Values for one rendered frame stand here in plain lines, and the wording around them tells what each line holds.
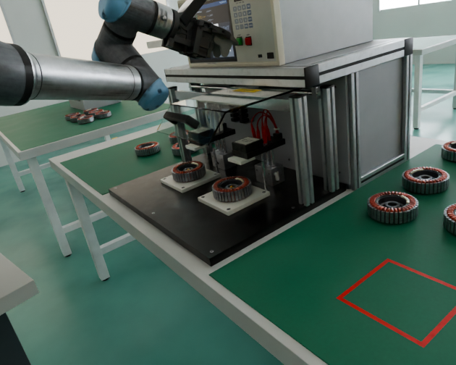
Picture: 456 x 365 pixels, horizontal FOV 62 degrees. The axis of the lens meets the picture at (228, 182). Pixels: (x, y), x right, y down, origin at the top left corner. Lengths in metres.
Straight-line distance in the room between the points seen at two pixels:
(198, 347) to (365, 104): 1.19
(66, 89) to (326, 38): 0.69
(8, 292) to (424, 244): 0.92
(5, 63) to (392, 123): 0.99
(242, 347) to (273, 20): 1.26
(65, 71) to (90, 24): 5.13
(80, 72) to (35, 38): 4.92
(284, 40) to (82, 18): 4.96
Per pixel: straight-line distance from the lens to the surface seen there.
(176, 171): 1.25
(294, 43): 1.03
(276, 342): 0.68
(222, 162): 1.31
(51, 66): 0.71
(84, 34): 5.81
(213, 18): 1.18
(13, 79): 0.66
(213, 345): 1.75
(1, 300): 1.03
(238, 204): 1.03
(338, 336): 0.68
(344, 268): 0.81
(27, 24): 5.66
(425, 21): 7.89
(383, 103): 1.18
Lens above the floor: 1.23
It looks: 23 degrees down
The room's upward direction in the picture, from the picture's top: 10 degrees counter-clockwise
